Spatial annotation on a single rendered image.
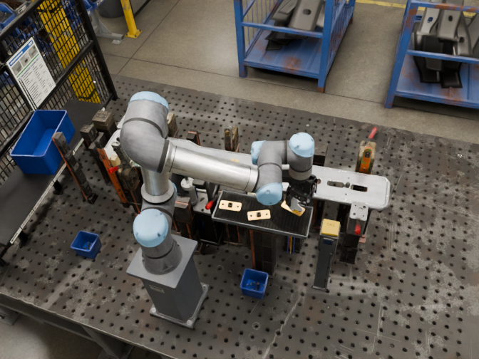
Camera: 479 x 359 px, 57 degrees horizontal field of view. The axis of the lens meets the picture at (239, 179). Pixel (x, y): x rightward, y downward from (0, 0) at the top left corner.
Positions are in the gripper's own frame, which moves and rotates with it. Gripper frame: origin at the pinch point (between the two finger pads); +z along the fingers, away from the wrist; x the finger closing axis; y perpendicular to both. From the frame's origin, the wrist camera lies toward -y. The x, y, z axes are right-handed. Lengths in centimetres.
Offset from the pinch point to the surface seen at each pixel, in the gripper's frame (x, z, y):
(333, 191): 30.4, 23.1, 3.1
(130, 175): -14, 21, -78
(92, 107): 9, 20, -130
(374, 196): 37.4, 23.0, 18.9
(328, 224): 4.3, 7.1, 13.0
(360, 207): 24.7, 17.1, 17.5
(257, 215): -7.8, 5.9, -10.5
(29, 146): -30, 15, -129
